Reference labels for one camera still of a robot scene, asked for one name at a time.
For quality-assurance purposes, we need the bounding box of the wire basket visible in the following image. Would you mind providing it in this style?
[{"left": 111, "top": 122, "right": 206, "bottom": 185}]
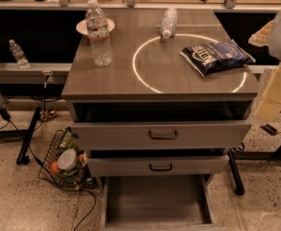
[{"left": 38, "top": 128, "right": 94, "bottom": 191}]

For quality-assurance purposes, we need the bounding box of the clear water bottle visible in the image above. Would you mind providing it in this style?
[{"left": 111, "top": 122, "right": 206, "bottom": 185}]
[
  {"left": 85, "top": 0, "right": 113, "bottom": 66},
  {"left": 161, "top": 8, "right": 178, "bottom": 39}
]

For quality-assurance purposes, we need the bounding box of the white bowl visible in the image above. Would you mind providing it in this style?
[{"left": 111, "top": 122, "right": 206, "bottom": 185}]
[{"left": 76, "top": 18, "right": 115, "bottom": 36}]

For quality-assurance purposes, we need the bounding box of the grey round can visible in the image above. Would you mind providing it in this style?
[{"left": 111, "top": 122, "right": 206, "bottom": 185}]
[{"left": 58, "top": 148, "right": 78, "bottom": 170}]

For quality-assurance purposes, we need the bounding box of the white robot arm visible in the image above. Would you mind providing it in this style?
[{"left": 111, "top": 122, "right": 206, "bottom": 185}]
[{"left": 248, "top": 11, "right": 281, "bottom": 120}]

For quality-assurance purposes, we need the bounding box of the grey drawer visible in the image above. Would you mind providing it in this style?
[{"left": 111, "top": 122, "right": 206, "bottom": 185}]
[
  {"left": 70, "top": 120, "right": 251, "bottom": 150},
  {"left": 88, "top": 155, "right": 228, "bottom": 177},
  {"left": 101, "top": 175, "right": 213, "bottom": 231}
]

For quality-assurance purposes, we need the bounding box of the small background water bottle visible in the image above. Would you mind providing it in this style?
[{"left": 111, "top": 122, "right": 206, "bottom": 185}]
[{"left": 9, "top": 39, "right": 31, "bottom": 69}]

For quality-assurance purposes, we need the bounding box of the green snack bag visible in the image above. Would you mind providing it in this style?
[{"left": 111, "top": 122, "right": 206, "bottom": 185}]
[{"left": 58, "top": 131, "right": 79, "bottom": 150}]

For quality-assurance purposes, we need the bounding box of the black floor cable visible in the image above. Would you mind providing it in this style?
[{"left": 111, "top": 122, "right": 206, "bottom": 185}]
[{"left": 0, "top": 80, "right": 97, "bottom": 231}]

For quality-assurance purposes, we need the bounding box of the black table leg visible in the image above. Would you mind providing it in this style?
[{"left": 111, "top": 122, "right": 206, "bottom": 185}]
[
  {"left": 16, "top": 107, "right": 41, "bottom": 166},
  {"left": 228, "top": 150, "right": 244, "bottom": 195}
]

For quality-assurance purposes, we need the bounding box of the grey drawer cabinet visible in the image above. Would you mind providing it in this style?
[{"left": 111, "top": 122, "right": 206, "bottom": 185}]
[{"left": 61, "top": 8, "right": 260, "bottom": 191}]

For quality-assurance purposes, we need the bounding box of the middle grey drawer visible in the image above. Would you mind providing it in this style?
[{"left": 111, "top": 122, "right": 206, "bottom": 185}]
[{"left": 88, "top": 155, "right": 228, "bottom": 177}]

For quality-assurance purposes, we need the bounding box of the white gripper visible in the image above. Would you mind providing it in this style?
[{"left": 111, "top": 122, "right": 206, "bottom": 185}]
[{"left": 248, "top": 21, "right": 281, "bottom": 121}]

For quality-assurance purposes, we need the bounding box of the top grey drawer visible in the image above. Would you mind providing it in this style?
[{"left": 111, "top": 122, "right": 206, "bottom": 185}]
[{"left": 70, "top": 120, "right": 251, "bottom": 150}]

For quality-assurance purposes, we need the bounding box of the bottom grey drawer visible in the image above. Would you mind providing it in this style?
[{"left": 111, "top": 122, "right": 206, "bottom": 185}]
[{"left": 101, "top": 175, "right": 213, "bottom": 231}]

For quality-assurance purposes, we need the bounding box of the black table leg left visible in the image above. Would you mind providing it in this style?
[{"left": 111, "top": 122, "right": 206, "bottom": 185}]
[{"left": 16, "top": 107, "right": 41, "bottom": 166}]

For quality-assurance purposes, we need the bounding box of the black power adapter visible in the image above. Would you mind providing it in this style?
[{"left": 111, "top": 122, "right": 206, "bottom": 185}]
[{"left": 262, "top": 124, "right": 277, "bottom": 136}]

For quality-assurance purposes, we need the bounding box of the orange fruit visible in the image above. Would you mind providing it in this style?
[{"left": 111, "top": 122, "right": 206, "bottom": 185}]
[{"left": 49, "top": 161, "right": 62, "bottom": 175}]

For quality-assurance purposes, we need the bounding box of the black table leg right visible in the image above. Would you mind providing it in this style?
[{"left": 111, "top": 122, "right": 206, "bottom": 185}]
[{"left": 228, "top": 150, "right": 244, "bottom": 195}]

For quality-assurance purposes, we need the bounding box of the lying clear water bottle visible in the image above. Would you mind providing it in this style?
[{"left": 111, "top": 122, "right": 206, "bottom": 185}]
[{"left": 161, "top": 8, "right": 178, "bottom": 39}]

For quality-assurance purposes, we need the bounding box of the blue chips bag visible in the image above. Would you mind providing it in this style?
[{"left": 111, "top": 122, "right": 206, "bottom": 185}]
[{"left": 180, "top": 40, "right": 256, "bottom": 77}]

